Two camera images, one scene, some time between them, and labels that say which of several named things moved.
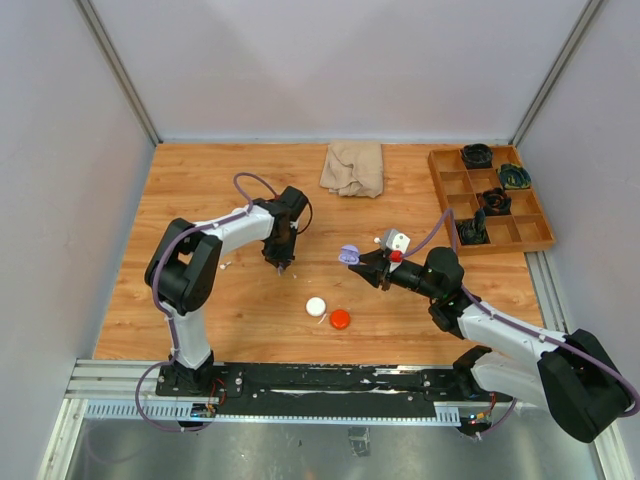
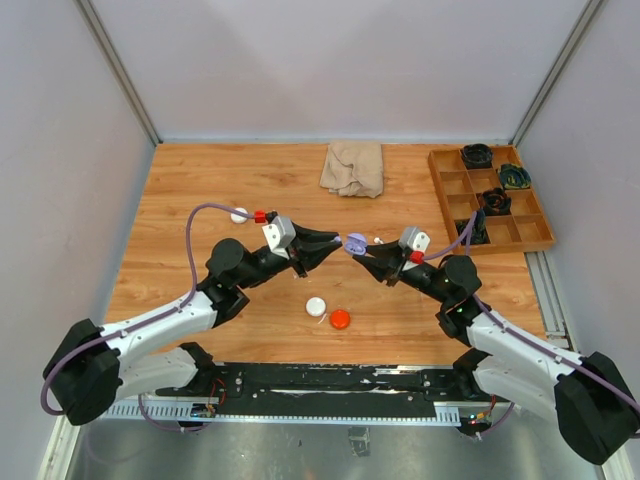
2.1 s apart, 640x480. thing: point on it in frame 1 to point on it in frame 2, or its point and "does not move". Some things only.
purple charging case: x=349 y=254 to x=356 y=243
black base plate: x=272 y=390 does not move
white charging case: x=315 y=306 does not move
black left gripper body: x=280 y=249 to x=294 y=250
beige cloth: x=353 y=169 does not move
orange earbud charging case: x=340 y=319 does not move
